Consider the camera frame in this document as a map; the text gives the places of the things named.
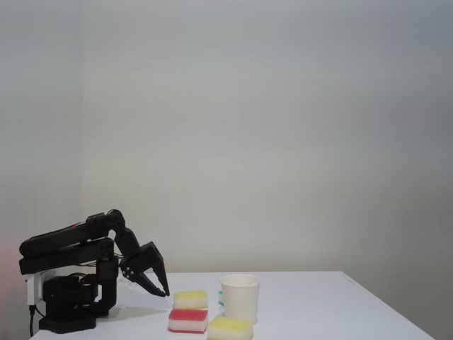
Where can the red and white sponge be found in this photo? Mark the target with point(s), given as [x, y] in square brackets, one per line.
[187, 320]

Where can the yellow sponge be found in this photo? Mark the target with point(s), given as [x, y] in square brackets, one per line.
[230, 327]
[190, 299]

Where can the white paper cup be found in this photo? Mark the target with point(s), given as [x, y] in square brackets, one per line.
[240, 297]

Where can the white mounting bracket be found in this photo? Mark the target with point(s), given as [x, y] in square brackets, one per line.
[33, 288]

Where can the green sponge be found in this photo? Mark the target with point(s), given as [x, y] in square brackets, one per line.
[221, 300]

